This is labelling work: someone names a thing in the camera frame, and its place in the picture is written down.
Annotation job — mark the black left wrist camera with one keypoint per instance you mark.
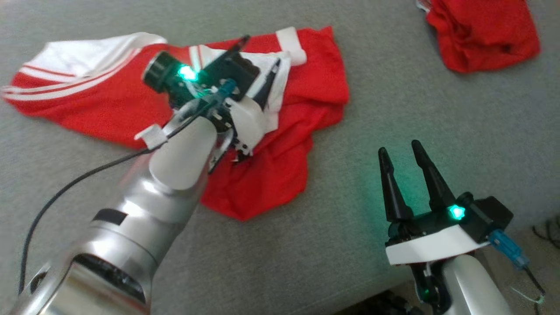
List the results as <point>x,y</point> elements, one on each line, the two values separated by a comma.
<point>162,72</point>

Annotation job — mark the red shirt with white stripes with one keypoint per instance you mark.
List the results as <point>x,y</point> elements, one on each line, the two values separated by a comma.
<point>306,87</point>

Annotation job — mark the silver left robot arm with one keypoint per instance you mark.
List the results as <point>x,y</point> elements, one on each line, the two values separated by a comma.
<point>131,227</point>

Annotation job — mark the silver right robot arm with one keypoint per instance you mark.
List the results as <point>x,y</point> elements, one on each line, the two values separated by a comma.
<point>472,288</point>

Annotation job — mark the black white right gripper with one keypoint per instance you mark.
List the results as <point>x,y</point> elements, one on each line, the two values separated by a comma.
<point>428,247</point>

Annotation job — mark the red shorts with white trim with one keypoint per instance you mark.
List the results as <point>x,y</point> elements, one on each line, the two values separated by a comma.
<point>481,35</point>

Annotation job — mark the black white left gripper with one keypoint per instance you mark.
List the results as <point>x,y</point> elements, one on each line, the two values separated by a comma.
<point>245,122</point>

